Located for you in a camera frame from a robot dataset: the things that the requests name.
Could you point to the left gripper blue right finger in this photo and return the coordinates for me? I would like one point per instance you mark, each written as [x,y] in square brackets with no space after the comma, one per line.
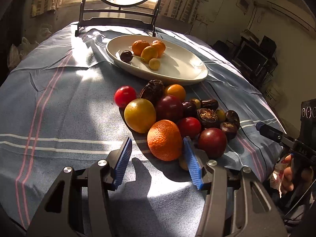
[194,162]

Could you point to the yellow-orange round fruit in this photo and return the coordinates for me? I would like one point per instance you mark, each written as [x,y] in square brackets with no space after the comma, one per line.
[140,115]

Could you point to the dark avocado-like fruit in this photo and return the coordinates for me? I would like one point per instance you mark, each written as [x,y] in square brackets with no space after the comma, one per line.
[153,91]

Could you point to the dark red plum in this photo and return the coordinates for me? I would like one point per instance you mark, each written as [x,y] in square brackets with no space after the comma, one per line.
[170,108]
[213,141]

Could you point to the dark red plum back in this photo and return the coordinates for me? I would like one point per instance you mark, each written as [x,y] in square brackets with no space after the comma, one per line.
[170,108]

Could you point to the small mandarin orange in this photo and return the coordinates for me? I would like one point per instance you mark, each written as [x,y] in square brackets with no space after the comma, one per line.
[138,46]

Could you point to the round painted screen ornament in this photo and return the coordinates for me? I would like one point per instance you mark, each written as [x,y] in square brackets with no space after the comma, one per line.
[141,14]

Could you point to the dark wrinkled passion fruit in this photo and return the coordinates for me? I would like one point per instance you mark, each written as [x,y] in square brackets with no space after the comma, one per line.
[208,118]

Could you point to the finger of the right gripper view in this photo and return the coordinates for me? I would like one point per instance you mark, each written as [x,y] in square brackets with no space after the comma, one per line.
[269,132]

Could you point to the textured mandarin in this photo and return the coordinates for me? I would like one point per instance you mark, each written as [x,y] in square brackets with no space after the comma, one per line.
[165,141]

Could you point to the white oval plate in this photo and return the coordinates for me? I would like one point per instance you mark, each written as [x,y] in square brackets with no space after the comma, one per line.
[178,65]

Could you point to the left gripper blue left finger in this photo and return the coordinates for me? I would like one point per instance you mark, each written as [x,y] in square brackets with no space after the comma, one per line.
[122,159]

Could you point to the red cherry tomato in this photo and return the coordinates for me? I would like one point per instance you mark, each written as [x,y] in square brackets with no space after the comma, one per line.
[124,95]

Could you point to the brown wrinkled fruit front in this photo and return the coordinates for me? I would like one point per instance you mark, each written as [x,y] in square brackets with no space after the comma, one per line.
[229,129]

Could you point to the blue striped tablecloth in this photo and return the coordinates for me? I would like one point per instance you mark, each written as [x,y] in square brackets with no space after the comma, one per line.
[58,110]

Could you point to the small yellow-green fruit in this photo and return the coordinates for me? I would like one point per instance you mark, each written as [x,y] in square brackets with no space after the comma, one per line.
[154,64]

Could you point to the person's right hand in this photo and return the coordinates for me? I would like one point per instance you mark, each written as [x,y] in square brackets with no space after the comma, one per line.
[287,184]

